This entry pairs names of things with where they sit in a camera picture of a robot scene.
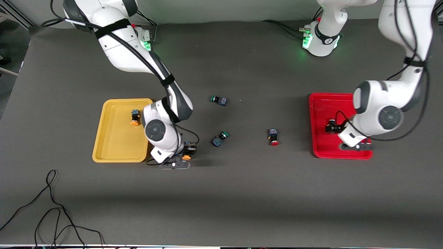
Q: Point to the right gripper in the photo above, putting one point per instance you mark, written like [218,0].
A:
[189,149]

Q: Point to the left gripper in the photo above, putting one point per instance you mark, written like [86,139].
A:
[333,129]

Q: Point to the yellow push button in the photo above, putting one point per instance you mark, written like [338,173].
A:
[187,157]
[135,122]

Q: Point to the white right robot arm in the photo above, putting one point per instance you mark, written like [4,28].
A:
[121,48]

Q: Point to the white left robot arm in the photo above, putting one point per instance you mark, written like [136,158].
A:
[377,110]

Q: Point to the red plastic tray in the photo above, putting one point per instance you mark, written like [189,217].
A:
[322,145]

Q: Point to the green push button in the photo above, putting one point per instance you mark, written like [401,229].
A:
[218,141]
[221,101]

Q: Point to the dark grey table mat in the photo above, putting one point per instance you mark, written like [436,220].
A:
[221,193]

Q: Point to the yellow plastic tray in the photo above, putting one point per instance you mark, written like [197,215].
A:
[117,141]

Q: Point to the grey aluminium frame rail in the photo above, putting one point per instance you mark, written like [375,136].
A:
[17,15]

